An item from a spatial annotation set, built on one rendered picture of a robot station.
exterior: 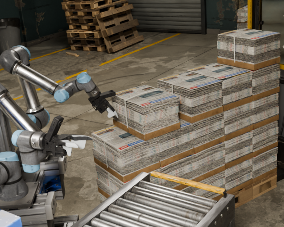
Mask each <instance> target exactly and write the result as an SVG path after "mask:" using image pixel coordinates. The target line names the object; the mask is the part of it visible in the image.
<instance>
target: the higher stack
mask: <svg viewBox="0 0 284 227"><path fill-rule="evenodd" d="M217 37H218V41H217V49H218V58H223V59H229V60H234V62H235V61H239V62H243V63H248V64H258V63H261V62H265V61H268V60H271V59H275V58H278V57H280V55H281V54H280V53H281V51H280V50H281V49H280V33H278V32H269V31H262V30H255V29H247V28H243V29H238V30H233V31H229V32H224V33H221V34H218V36H217ZM220 64H221V63H220ZM221 65H225V66H230V67H233V68H239V69H242V70H246V71H249V72H252V95H257V94H259V93H262V92H265V91H268V90H271V89H274V88H277V87H279V82H280V80H279V78H280V64H273V65H270V66H267V67H264V68H260V69H257V70H250V69H245V68H240V67H235V66H231V65H227V64H221ZM278 96H279V95H278V93H274V94H272V95H269V96H266V97H263V98H260V99H258V100H255V101H252V116H253V124H256V123H259V122H261V121H264V120H266V119H269V118H271V117H274V116H276V115H278V114H279V106H278V105H279V104H278V103H279V101H278V100H279V99H278ZM278 128H279V127H278V121H274V122H271V123H269V124H266V125H264V126H262V127H259V128H257V129H253V130H252V131H253V135H252V136H253V138H252V145H253V147H252V148H253V149H252V150H253V152H255V151H257V150H259V149H262V148H264V147H266V146H269V145H271V144H273V143H275V142H277V140H278V136H277V135H278V133H279V132H278ZM277 153H278V147H275V148H273V149H270V150H268V151H266V152H264V153H261V154H259V155H257V156H255V157H253V158H251V159H252V169H253V170H252V178H253V179H254V178H256V177H257V176H260V175H262V174H264V173H266V172H268V171H270V170H272V169H274V168H276V167H277ZM276 183H277V172H275V173H273V174H271V175H269V176H267V177H265V178H263V179H261V180H259V181H257V182H255V183H253V184H251V185H252V199H254V198H256V197H259V196H260V195H262V194H264V193H266V192H268V191H270V190H272V189H274V188H276V187H277V185H276Z"/></svg>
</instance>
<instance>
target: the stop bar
mask: <svg viewBox="0 0 284 227"><path fill-rule="evenodd" d="M150 175H151V176H153V177H157V178H161V179H165V180H168V181H172V182H176V183H180V184H184V185H187V186H192V187H195V188H199V189H203V190H206V191H211V192H215V193H218V194H222V195H224V194H225V193H226V192H227V190H226V189H224V188H220V187H216V186H211V185H208V184H204V183H200V182H195V181H191V180H188V179H184V178H180V177H175V176H171V175H168V174H164V173H159V172H155V171H152V172H151V173H150Z"/></svg>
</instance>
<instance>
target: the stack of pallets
mask: <svg viewBox="0 0 284 227"><path fill-rule="evenodd" d="M61 4H62V9H64V11H65V16H66V20H67V23H68V25H69V30H67V31H66V32H67V38H68V44H70V46H71V50H73V51H75V50H78V49H81V48H83V51H91V50H94V49H96V48H97V52H103V51H105V50H107V49H106V48H105V44H104V41H103V40H104V38H102V35H101V32H100V31H101V30H100V29H99V24H98V22H97V21H96V18H95V15H96V14H99V13H102V12H105V11H108V10H112V9H116V8H118V7H117V6H116V5H118V4H121V5H122V7H123V6H126V5H128V0H118V1H113V0H63V2H61ZM70 5H74V6H70ZM73 12H76V13H73ZM75 18H77V19H76V20H74V19H75ZM76 25H79V26H76ZM113 26H115V24H112V25H109V26H107V27H105V28H106V29H108V28H110V27H113ZM75 33H76V34H75Z"/></svg>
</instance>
